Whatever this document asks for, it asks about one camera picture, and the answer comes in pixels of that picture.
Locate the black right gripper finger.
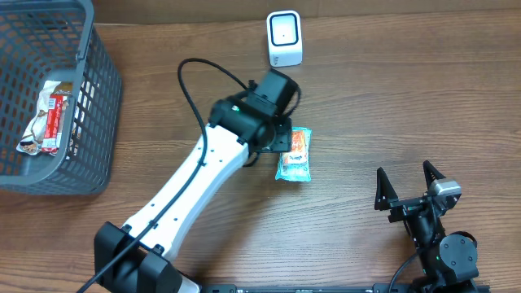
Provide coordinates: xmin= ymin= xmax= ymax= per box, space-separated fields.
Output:
xmin=374 ymin=167 xmax=398 ymax=210
xmin=422 ymin=160 xmax=446 ymax=189

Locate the teal tissue packet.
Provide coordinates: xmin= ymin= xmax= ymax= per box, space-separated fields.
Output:
xmin=275 ymin=127 xmax=313 ymax=182

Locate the orange snack packet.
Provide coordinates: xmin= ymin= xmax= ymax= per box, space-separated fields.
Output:
xmin=282 ymin=128 xmax=308 ymax=166

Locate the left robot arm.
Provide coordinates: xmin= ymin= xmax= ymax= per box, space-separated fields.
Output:
xmin=94 ymin=69 xmax=301 ymax=293

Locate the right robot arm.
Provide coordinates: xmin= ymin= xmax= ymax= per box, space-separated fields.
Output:
xmin=374 ymin=160 xmax=479 ymax=292

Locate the white barcode scanner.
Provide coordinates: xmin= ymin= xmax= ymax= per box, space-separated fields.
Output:
xmin=266 ymin=10 xmax=304 ymax=68

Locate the red snack bar wrapper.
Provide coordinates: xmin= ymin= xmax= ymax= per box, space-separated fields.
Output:
xmin=42 ymin=94 xmax=68 ymax=155

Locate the white brown snack packet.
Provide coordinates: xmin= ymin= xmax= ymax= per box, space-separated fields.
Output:
xmin=16 ymin=81 xmax=72 ymax=155

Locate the grey plastic mesh basket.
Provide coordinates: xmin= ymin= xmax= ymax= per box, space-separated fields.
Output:
xmin=1 ymin=1 xmax=123 ymax=195

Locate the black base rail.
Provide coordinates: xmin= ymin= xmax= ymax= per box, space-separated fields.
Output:
xmin=195 ymin=282 xmax=492 ymax=293

